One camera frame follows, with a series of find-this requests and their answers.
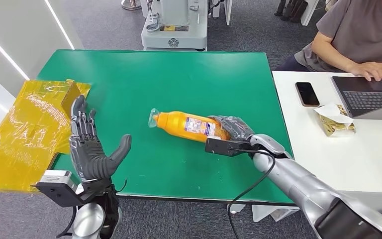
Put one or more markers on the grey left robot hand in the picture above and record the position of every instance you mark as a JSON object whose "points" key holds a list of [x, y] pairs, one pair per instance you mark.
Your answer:
{"points": [[237, 128]]}

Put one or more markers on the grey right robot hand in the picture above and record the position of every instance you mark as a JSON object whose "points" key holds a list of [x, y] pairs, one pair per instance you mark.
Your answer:
{"points": [[90, 161]]}

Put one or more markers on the orange bottle with clear cap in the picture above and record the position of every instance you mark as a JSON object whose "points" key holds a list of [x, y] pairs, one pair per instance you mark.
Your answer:
{"points": [[174, 123]]}

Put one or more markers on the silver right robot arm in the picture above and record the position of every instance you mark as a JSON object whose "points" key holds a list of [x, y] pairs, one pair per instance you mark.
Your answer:
{"points": [[87, 219]]}

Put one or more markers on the person's forearm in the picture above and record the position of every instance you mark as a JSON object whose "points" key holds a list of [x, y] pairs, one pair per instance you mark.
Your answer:
{"points": [[329, 56]]}

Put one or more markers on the yellow taped cardboard box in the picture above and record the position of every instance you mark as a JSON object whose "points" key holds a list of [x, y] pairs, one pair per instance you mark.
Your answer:
{"points": [[26, 138]]}

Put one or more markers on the black smartphone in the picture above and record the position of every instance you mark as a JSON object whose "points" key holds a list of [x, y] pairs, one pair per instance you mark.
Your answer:
{"points": [[307, 94]]}

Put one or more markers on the gold and white snack packet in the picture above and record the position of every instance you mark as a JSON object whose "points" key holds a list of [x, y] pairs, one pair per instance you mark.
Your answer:
{"points": [[335, 122]]}

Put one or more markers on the white machine base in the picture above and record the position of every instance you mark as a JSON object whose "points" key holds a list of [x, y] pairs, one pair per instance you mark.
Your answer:
{"points": [[174, 39]]}

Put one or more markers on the white furniture leg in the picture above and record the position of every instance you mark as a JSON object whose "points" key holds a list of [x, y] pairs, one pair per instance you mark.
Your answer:
{"points": [[224, 10]]}

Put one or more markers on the black chair legs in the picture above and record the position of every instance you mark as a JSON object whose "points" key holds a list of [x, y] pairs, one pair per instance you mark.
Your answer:
{"points": [[290, 10]]}

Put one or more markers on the grey laptop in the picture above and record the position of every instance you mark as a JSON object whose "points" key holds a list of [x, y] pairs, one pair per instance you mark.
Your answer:
{"points": [[365, 99]]}

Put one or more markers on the person's hand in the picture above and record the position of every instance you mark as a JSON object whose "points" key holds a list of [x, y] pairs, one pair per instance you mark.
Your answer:
{"points": [[369, 70]]}

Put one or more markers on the person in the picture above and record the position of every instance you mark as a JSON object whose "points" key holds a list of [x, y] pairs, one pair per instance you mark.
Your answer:
{"points": [[359, 33]]}

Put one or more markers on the chrome round stand base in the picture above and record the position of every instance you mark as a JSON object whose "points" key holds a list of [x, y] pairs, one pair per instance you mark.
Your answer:
{"points": [[130, 4]]}

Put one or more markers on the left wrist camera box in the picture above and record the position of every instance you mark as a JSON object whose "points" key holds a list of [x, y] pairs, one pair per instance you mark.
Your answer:
{"points": [[220, 146]]}

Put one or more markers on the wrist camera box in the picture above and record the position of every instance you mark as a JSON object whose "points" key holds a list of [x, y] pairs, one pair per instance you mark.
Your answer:
{"points": [[57, 191], [220, 146]]}

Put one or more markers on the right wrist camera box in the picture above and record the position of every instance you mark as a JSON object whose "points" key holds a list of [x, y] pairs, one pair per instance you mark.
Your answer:
{"points": [[57, 191]]}

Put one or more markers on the white table foot bracket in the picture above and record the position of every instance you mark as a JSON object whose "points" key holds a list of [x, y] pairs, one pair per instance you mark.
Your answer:
{"points": [[276, 212], [235, 208]]}

